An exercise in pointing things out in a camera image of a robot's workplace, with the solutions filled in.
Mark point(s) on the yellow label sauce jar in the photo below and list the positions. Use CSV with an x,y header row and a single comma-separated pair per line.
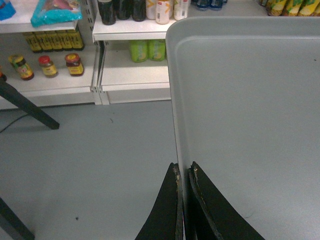
x,y
20,65

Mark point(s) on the white lower shelf board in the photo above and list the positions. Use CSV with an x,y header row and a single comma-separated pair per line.
x,y
130,30

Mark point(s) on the dark tea bottle front left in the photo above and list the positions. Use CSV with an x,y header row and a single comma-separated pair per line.
x,y
106,12

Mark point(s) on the orange juice bottle front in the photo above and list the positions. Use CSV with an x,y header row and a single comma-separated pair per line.
x,y
163,11

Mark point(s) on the blue drink bottle right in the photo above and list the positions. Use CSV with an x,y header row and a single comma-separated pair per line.
x,y
217,5

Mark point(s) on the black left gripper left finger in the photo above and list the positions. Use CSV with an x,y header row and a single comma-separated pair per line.
x,y
165,221

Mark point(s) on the green drink bottle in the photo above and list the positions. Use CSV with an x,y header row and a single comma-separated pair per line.
x,y
156,49
138,50

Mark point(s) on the black table leg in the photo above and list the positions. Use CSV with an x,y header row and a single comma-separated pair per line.
x,y
9,93
12,225

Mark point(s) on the red label sauce jar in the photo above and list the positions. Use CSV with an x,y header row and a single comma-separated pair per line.
x,y
74,64

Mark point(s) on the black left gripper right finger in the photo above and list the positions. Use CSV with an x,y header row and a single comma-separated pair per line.
x,y
213,217

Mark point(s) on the blue package at left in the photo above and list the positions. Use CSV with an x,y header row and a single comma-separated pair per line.
x,y
7,10

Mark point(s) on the white slotted shelf upright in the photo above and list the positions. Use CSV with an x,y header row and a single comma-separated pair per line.
x,y
89,11

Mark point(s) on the orange juice bottle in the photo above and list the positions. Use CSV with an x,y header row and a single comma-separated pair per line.
x,y
163,11
150,8

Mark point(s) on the blue drink bottle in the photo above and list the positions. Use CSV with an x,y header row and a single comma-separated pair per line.
x,y
217,5
201,5

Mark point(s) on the dark tea bottle labelled right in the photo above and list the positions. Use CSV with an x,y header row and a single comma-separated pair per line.
x,y
139,10

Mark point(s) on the teal snack bag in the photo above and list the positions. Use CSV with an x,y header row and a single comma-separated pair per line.
x,y
49,12

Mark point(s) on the red lid jar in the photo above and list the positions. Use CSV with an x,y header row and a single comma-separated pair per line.
x,y
48,67

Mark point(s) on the yellow juice bottle right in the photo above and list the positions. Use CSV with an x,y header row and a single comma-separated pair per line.
x,y
180,9

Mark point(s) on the blue drink bottle left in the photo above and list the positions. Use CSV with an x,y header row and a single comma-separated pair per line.
x,y
201,5

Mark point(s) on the orange juice bottle left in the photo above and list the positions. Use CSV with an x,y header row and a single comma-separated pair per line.
x,y
150,8

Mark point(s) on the grey silver serving tray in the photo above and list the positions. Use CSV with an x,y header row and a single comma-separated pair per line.
x,y
245,97

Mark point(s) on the dark tea bottle middle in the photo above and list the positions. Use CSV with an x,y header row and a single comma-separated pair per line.
x,y
124,9

